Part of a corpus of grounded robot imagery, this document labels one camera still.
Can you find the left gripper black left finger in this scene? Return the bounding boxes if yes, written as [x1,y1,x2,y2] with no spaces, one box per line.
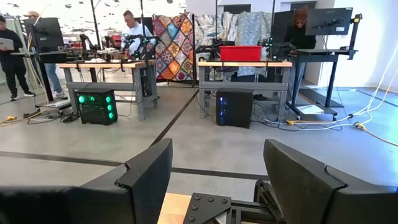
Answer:
[0,138,174,224]

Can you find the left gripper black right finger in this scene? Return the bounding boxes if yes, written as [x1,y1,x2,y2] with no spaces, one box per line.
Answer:
[263,138,398,224]

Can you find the red plastic bin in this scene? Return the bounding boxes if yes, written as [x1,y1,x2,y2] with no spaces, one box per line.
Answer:
[219,45,263,62]

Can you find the white paper sheet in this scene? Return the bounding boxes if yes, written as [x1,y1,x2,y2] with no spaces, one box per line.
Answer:
[295,104,325,115]

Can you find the computer tower green lights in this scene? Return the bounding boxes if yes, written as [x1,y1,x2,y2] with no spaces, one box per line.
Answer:
[75,89,119,126]

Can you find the computer tower blue lights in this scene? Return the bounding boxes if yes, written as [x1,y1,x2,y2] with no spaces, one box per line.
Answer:
[216,88,254,129]

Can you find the person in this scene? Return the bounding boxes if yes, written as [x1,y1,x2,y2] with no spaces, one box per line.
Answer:
[120,9,156,57]
[23,11,66,99]
[283,6,317,103]
[0,14,35,102]

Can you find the wooden workbench grey legs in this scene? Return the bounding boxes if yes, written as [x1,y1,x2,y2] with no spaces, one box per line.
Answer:
[197,60,293,121]
[57,58,159,121]

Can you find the black standing desk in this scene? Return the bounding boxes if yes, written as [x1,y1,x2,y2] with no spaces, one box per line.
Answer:
[11,49,72,110]
[287,14,363,121]

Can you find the colourful patchwork quilt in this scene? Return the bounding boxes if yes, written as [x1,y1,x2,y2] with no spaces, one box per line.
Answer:
[152,12,194,82]

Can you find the black monitor with white sticker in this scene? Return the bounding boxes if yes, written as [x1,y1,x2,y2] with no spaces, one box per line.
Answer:
[305,7,354,36]

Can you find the blue-grey patterned cloth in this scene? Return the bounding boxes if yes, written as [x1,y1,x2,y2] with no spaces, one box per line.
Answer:
[236,11,273,77]

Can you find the black stand pole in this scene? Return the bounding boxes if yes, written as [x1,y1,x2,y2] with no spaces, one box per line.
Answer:
[139,0,146,35]
[90,0,102,47]
[191,14,197,88]

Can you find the grey laptop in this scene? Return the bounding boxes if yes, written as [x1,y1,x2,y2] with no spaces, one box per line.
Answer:
[0,37,15,51]

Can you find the pale floral cloth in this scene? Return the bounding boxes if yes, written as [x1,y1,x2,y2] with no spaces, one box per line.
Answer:
[193,11,240,82]

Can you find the yellow extension cord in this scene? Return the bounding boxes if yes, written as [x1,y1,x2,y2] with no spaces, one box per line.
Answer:
[353,122,398,147]

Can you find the white power cable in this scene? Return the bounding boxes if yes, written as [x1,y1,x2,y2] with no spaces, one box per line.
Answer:
[264,46,398,131]

